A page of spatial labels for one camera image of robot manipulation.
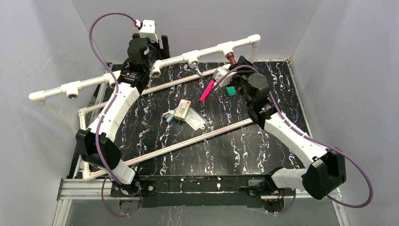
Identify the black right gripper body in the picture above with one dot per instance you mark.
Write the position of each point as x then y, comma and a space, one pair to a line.
240, 78

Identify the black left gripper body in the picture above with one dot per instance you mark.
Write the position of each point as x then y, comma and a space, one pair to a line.
164, 45

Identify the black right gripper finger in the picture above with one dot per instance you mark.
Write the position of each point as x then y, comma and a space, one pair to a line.
233, 67
242, 61

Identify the brown water faucet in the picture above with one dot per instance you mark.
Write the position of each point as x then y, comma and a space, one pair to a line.
231, 58

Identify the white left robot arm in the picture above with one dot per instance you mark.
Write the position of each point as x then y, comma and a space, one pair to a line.
96, 143

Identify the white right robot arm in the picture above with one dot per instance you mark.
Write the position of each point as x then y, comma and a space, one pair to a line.
324, 168

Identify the chrome water faucet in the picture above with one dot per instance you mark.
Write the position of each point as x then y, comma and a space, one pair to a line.
191, 67

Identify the green square block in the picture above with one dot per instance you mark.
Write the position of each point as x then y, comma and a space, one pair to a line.
231, 91

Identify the pink plastic strip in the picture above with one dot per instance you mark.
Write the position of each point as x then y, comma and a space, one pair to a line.
207, 91

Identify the small beige cardboard box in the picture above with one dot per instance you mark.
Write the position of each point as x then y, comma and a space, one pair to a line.
182, 109

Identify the white small clip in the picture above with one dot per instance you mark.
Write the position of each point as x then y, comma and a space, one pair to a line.
168, 113

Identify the clear plastic bag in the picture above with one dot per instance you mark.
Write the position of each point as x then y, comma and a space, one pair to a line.
195, 120

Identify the light blue small block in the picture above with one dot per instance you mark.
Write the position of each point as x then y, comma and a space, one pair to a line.
169, 118

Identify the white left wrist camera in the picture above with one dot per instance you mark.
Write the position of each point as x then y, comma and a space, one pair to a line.
147, 29

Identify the aluminium table frame rail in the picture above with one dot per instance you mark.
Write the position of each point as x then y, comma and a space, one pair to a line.
161, 191

